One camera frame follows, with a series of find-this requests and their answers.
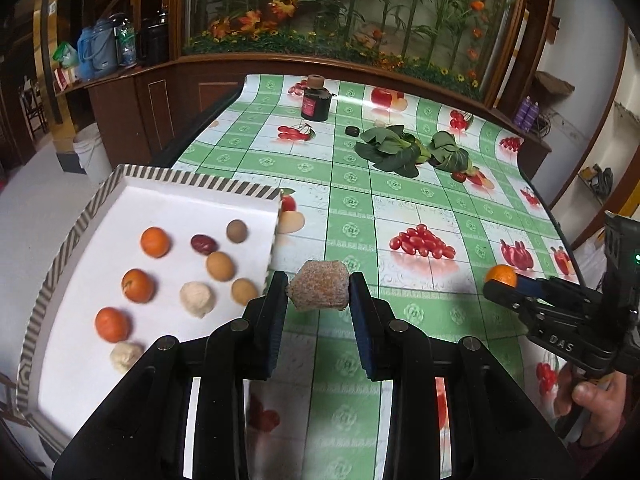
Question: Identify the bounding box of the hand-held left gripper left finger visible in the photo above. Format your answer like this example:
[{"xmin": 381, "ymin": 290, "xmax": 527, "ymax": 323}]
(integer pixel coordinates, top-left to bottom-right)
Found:
[{"xmin": 52, "ymin": 270, "xmax": 290, "ymax": 480}]

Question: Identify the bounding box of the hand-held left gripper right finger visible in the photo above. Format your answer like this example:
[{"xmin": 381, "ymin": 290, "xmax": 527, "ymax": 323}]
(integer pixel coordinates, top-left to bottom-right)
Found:
[{"xmin": 349, "ymin": 271, "xmax": 587, "ymax": 480}]

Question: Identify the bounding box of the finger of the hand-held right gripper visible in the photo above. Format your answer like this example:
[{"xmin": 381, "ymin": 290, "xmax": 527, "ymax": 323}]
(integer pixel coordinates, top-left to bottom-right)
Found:
[
  {"xmin": 482, "ymin": 280, "xmax": 543, "ymax": 322},
  {"xmin": 514, "ymin": 274, "xmax": 603, "ymax": 308}
]

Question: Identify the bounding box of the small orange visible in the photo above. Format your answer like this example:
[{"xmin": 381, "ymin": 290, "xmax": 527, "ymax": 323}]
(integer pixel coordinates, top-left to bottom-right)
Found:
[{"xmin": 486, "ymin": 264, "xmax": 517, "ymax": 287}]

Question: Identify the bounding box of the tan longan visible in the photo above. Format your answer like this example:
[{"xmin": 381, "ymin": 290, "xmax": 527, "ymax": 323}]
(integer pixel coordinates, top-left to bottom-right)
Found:
[
  {"xmin": 231, "ymin": 278, "xmax": 259, "ymax": 306},
  {"xmin": 205, "ymin": 251, "xmax": 235, "ymax": 281}
]

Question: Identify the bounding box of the pinkish rough chunk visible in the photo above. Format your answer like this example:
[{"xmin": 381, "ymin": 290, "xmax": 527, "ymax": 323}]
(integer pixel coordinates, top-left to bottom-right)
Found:
[{"xmin": 286, "ymin": 259, "xmax": 351, "ymax": 312}]

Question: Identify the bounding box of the large beige lump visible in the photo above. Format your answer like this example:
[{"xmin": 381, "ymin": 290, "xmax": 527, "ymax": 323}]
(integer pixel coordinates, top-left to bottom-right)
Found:
[{"xmin": 179, "ymin": 281, "xmax": 217, "ymax": 319}]

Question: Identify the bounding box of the red date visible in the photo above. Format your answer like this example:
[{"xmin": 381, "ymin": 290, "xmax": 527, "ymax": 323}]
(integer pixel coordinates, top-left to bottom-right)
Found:
[{"xmin": 190, "ymin": 234, "xmax": 218, "ymax": 256}]

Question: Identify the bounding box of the dark orange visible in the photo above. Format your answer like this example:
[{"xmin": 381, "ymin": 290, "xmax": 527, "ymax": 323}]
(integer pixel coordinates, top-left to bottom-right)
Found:
[{"xmin": 121, "ymin": 268, "xmax": 155, "ymax": 303}]

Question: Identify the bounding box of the small white lump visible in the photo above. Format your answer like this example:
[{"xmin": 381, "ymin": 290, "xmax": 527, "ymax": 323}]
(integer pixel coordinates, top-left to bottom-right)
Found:
[{"xmin": 110, "ymin": 341, "xmax": 145, "ymax": 374}]

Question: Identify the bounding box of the bright orange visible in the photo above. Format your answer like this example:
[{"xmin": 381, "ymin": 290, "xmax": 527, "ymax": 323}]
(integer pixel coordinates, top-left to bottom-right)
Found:
[
  {"xmin": 95, "ymin": 307, "xmax": 132, "ymax": 341},
  {"xmin": 140, "ymin": 226, "xmax": 172, "ymax": 259}
]

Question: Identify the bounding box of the white tray with striped rim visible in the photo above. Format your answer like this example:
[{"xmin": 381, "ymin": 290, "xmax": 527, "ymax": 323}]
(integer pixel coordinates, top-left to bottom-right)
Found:
[{"xmin": 15, "ymin": 164, "xmax": 284, "ymax": 480}]

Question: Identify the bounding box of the person's right hand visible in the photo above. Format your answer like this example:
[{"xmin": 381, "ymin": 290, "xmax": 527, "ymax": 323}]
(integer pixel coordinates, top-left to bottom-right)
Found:
[{"xmin": 554, "ymin": 360, "xmax": 629, "ymax": 450}]

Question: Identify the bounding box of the green checkered printed tablecloth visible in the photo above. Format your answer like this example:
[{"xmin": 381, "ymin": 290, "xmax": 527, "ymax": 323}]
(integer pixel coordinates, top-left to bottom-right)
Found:
[{"xmin": 172, "ymin": 74, "xmax": 587, "ymax": 480}]

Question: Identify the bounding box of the bok choy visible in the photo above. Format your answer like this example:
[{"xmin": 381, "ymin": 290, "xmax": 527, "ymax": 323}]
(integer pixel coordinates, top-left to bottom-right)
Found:
[
  {"xmin": 427, "ymin": 131, "xmax": 474, "ymax": 174},
  {"xmin": 355, "ymin": 125, "xmax": 427, "ymax": 179}
]

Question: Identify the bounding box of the cardboard box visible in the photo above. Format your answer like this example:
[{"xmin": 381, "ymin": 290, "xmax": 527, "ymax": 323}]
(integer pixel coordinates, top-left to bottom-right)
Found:
[{"xmin": 535, "ymin": 71, "xmax": 574, "ymax": 99}]

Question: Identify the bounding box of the dark jar with brown cap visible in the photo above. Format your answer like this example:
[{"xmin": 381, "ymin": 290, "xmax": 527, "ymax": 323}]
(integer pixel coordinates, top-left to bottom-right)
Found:
[{"xmin": 301, "ymin": 75, "xmax": 334, "ymax": 122}]

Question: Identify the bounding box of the white plastic bucket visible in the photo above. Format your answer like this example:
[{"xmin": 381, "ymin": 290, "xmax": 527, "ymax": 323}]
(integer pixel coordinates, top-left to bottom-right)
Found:
[{"xmin": 73, "ymin": 123, "xmax": 112, "ymax": 186}]

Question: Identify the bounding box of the wooden cabinet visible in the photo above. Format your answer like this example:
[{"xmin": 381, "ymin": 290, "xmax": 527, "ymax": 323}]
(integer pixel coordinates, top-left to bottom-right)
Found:
[{"xmin": 52, "ymin": 55, "xmax": 251, "ymax": 166}]

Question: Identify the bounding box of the black kettle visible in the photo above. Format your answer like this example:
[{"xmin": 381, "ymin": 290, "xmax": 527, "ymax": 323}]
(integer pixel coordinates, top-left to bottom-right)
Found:
[{"xmin": 137, "ymin": 10, "xmax": 169, "ymax": 66}]

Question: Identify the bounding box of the green bottle pack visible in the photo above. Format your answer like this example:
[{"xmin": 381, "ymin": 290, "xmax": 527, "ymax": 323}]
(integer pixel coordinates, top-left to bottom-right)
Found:
[{"xmin": 116, "ymin": 17, "xmax": 137, "ymax": 67}]

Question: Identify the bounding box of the glass case with artificial plants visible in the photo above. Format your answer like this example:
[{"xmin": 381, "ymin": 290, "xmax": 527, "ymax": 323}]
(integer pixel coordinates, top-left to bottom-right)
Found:
[{"xmin": 170, "ymin": 0, "xmax": 557, "ymax": 103}]

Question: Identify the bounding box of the dark wooden chair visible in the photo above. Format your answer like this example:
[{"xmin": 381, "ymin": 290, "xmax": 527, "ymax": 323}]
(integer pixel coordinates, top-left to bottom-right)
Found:
[{"xmin": 20, "ymin": 77, "xmax": 49, "ymax": 134}]

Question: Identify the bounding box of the grey-blue thermos jug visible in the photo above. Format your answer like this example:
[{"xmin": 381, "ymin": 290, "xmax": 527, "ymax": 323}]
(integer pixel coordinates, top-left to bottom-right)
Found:
[{"xmin": 92, "ymin": 19, "xmax": 119, "ymax": 72}]

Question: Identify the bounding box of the blue thermos jug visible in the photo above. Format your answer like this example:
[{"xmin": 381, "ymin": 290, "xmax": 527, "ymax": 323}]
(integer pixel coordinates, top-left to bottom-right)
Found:
[{"xmin": 76, "ymin": 27, "xmax": 98, "ymax": 81}]

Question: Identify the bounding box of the green bag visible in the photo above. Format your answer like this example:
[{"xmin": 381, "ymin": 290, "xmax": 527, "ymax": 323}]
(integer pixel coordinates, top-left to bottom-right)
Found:
[{"xmin": 52, "ymin": 42, "xmax": 80, "ymax": 69}]

